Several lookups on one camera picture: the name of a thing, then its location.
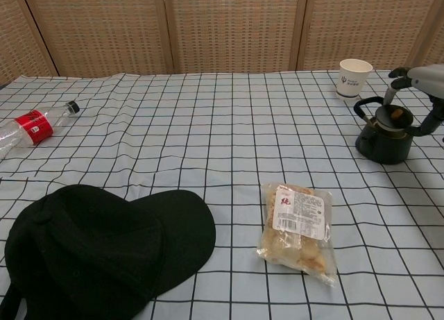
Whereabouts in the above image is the blue checkered tablecloth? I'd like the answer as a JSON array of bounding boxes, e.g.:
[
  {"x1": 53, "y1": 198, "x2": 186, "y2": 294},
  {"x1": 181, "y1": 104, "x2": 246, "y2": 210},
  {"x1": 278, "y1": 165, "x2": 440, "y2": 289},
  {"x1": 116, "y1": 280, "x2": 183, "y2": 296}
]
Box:
[{"x1": 0, "y1": 68, "x2": 444, "y2": 320}]

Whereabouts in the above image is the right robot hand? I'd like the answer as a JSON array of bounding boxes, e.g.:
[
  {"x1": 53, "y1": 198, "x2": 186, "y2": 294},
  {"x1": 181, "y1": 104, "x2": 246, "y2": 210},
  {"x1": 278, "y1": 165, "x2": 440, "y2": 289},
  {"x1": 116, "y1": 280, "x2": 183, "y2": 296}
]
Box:
[{"x1": 382, "y1": 64, "x2": 444, "y2": 138}]

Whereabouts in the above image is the small black teapot lid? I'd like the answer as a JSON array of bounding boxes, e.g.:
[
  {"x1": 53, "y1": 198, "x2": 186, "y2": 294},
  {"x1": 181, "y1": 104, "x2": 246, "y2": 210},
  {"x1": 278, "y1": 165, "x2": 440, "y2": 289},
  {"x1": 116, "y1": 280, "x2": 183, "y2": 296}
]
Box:
[{"x1": 375, "y1": 104, "x2": 413, "y2": 133}]

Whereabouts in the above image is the black cast iron teapot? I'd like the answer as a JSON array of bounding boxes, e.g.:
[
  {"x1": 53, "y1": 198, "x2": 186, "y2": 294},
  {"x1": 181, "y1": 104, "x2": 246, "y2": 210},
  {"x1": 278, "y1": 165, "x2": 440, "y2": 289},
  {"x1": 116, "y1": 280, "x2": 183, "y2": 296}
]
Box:
[{"x1": 353, "y1": 96, "x2": 415, "y2": 165}]

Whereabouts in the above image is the woven bamboo folding screen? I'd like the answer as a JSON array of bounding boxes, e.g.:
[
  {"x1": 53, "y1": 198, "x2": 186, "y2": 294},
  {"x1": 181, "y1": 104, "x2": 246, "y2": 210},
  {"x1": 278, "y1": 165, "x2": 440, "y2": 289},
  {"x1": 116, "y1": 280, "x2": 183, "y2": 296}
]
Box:
[{"x1": 0, "y1": 0, "x2": 444, "y2": 86}]

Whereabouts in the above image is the packaged pastry snack bag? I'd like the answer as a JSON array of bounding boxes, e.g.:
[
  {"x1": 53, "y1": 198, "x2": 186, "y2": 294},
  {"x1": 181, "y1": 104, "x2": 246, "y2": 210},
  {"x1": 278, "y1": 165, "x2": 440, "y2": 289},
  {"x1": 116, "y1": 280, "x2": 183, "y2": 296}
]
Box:
[{"x1": 256, "y1": 182, "x2": 338, "y2": 288}]

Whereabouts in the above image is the white paper cup blue logo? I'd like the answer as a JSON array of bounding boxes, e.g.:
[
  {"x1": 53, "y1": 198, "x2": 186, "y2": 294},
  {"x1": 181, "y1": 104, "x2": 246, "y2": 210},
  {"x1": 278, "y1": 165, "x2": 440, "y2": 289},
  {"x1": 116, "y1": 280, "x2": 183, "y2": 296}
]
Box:
[{"x1": 334, "y1": 58, "x2": 373, "y2": 101}]

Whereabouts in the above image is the black baseball cap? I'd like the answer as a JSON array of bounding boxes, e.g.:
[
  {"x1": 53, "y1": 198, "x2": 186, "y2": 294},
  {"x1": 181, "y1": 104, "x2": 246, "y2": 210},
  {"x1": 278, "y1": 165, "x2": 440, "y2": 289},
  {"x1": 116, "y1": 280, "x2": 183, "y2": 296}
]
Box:
[{"x1": 4, "y1": 184, "x2": 216, "y2": 320}]

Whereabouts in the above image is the clear plastic bottle red label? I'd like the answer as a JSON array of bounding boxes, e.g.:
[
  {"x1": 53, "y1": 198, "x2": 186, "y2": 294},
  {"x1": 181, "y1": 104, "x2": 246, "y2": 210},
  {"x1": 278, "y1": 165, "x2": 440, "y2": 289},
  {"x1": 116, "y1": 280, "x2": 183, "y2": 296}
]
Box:
[{"x1": 0, "y1": 100, "x2": 81, "y2": 148}]

